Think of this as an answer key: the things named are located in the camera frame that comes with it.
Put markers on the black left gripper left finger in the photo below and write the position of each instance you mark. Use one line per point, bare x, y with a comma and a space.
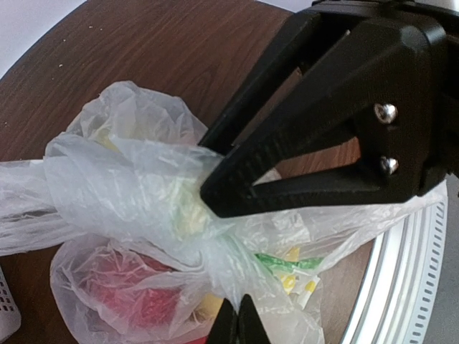
224, 329

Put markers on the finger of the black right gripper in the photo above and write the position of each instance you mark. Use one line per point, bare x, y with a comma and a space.
384, 83
302, 40

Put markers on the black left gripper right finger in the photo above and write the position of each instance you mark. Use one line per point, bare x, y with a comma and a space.
250, 327

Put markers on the clear printed plastic bag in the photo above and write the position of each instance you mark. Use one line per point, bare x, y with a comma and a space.
126, 175

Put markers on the pink fruit in bag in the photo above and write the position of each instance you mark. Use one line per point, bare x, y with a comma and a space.
115, 285

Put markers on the white perforated plastic basket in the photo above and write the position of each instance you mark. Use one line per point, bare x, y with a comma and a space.
10, 315

